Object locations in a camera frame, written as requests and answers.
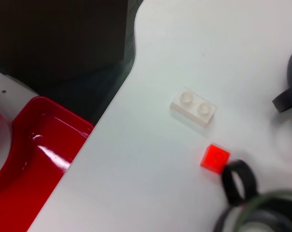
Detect translucent clear two-stud brick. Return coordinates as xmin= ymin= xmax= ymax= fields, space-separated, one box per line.
xmin=170 ymin=88 xmax=218 ymax=126

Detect glass teacup with black sleeve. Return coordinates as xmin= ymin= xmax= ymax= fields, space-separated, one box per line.
xmin=272 ymin=43 xmax=292 ymax=113
xmin=213 ymin=160 xmax=292 ymax=232

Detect small red cube brick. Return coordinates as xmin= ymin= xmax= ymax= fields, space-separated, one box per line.
xmin=200 ymin=144 xmax=231 ymax=174

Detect red and white robot base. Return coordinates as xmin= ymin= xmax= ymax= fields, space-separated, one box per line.
xmin=0 ymin=66 xmax=95 ymax=232

